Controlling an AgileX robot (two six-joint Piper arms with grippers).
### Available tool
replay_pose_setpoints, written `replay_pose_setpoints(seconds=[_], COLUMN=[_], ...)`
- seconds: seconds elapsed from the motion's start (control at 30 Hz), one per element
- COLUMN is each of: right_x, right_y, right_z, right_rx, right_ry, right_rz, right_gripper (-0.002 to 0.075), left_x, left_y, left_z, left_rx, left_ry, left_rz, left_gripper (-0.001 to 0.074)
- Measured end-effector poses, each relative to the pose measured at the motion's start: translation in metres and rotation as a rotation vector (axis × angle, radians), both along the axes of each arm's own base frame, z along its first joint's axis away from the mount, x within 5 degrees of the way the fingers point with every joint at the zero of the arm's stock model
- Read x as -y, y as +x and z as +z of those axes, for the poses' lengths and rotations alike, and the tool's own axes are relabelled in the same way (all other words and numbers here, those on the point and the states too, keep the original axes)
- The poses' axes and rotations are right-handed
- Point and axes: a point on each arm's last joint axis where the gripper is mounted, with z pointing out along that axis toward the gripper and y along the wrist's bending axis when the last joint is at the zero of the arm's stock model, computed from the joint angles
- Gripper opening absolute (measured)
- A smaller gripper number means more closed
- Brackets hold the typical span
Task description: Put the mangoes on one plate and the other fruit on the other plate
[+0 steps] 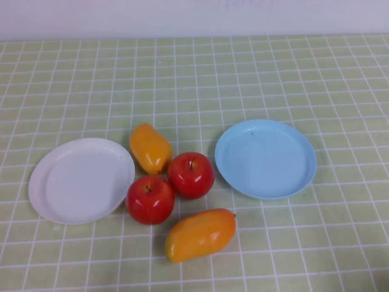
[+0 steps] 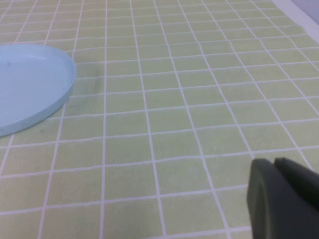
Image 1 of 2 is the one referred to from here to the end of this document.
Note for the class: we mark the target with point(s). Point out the green white-grid tablecloth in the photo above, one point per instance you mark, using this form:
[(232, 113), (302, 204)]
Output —
[(273, 76)]

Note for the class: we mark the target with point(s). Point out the small yellow-orange mango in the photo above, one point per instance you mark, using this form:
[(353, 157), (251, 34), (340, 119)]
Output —
[(149, 146)]

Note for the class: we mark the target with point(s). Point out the red apple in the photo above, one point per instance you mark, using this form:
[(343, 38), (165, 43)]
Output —
[(149, 203), (191, 179)]

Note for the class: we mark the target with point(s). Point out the light blue round plate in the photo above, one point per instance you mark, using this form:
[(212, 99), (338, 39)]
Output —
[(264, 161)]

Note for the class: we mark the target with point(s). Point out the large orange mango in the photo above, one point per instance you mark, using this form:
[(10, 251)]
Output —
[(200, 234)]

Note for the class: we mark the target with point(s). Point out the white round plate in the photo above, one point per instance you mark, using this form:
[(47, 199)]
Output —
[(79, 185)]

